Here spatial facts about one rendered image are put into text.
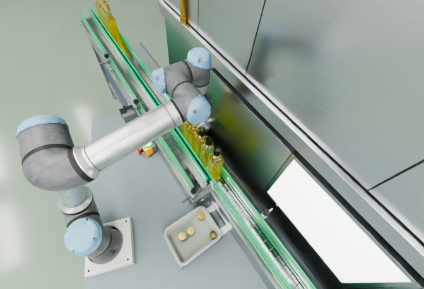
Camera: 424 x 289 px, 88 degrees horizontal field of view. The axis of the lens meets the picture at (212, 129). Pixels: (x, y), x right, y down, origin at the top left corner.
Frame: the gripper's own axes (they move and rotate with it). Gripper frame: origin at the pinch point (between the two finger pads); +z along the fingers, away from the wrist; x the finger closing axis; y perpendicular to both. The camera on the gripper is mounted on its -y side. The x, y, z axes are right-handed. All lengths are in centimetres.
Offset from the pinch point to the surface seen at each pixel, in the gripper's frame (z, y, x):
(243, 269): 40, 59, -10
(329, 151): -26, 46, 15
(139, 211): 40, 10, -38
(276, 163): -5.7, 36.6, 12.4
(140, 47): 27, -98, 12
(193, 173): 27.2, 11.6, -7.8
